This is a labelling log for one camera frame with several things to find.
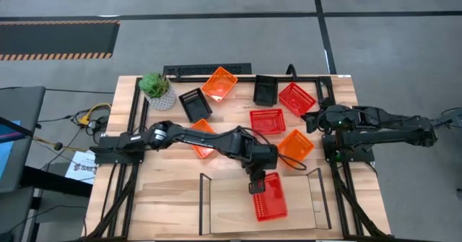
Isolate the succulent in white patterned pot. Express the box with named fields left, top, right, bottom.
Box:
left=138, top=72, right=178, bottom=112

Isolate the black boom rod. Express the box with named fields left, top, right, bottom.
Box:
left=0, top=116, right=40, bottom=139

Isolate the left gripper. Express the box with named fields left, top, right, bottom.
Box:
left=246, top=158, right=278, bottom=195

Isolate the black floor cable ramp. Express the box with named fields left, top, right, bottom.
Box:
left=162, top=62, right=253, bottom=76

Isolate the yellow cable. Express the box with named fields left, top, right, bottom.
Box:
left=77, top=103, right=113, bottom=126

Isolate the black plastic basket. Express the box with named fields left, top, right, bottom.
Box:
left=178, top=87, right=214, bottom=124
left=252, top=74, right=279, bottom=108

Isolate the blue panel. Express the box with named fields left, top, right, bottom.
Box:
left=0, top=121, right=22, bottom=180

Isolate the grey equipment base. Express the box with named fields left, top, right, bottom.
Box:
left=427, top=107, right=462, bottom=130

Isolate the black aluminium rig frame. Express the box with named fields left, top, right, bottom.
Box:
left=81, top=74, right=393, bottom=242

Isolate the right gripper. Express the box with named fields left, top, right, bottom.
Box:
left=301, top=106, right=344, bottom=134

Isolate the orange plastic basket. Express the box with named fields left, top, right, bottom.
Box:
left=190, top=118, right=217, bottom=160
left=276, top=128, right=315, bottom=169
left=201, top=66, right=239, bottom=103

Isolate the red plastic basket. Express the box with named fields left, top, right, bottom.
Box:
left=252, top=171, right=289, bottom=222
left=278, top=82, right=318, bottom=118
left=249, top=108, right=287, bottom=136

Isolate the black hazard-striped floor mat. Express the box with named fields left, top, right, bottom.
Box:
left=0, top=20, right=121, bottom=61

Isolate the white printed paper sheet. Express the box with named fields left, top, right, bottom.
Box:
left=64, top=150, right=97, bottom=185

